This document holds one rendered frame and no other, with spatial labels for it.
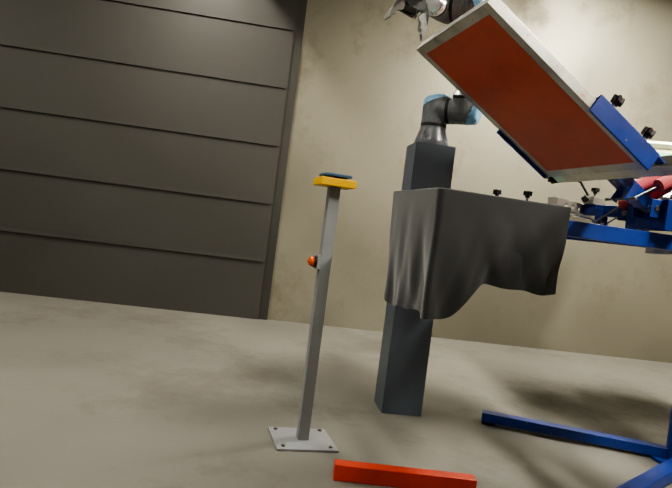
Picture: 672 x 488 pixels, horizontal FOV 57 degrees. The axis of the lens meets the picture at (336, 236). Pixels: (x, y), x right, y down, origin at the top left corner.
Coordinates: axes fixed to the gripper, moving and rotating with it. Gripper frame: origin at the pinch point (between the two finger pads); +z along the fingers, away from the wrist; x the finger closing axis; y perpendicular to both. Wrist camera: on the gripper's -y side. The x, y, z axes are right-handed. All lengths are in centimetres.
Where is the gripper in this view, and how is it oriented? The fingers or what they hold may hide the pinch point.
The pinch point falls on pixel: (403, 30)
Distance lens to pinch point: 225.8
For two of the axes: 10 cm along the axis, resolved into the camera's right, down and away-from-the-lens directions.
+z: -4.0, 9.1, -0.6
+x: -8.8, -4.0, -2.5
